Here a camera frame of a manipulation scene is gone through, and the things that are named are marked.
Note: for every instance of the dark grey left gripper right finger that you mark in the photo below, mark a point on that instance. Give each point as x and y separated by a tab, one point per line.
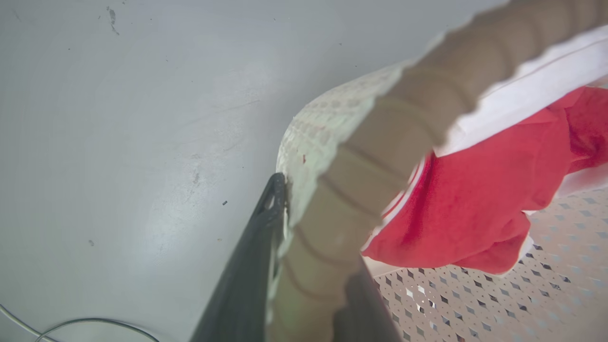
363	313

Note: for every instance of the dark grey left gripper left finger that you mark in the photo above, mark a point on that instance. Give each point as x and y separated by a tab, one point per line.
247	280

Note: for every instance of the white perforated laundry basket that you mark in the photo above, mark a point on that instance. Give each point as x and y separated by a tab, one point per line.
380	142

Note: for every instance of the red garment with white stripes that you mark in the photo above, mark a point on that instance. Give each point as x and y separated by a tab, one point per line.
475	204

